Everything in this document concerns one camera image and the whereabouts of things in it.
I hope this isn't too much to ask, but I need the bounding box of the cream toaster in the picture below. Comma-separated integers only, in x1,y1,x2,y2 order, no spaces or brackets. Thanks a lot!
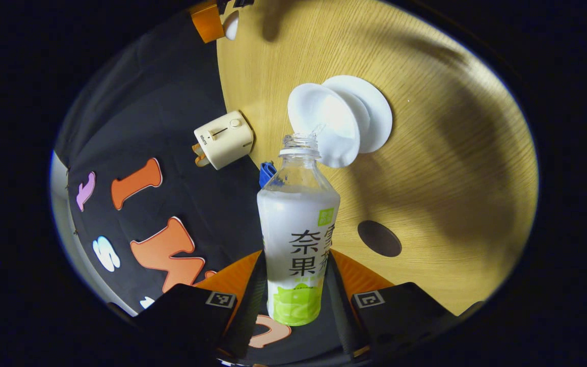
193,111,255,170

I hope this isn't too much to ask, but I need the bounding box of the clear water bottle green label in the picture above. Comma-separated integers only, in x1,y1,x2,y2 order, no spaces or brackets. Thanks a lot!
257,134,341,327

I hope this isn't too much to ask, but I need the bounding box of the dark round coaster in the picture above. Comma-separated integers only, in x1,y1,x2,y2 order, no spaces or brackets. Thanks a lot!
357,220,403,257

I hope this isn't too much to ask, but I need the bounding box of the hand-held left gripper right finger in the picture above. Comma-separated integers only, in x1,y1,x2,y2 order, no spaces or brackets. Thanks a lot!
324,249,485,357

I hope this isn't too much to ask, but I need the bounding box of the white saucer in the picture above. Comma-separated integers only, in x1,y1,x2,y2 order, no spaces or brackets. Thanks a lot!
322,75,393,154

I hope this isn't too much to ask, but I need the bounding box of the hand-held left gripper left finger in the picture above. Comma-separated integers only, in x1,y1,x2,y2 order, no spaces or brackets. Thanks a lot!
133,250,269,360

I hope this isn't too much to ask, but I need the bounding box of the blue towel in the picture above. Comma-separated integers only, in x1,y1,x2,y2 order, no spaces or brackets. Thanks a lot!
259,162,278,188

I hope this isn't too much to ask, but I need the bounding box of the white teacup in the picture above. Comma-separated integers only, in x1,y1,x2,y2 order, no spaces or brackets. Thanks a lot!
287,83,370,169

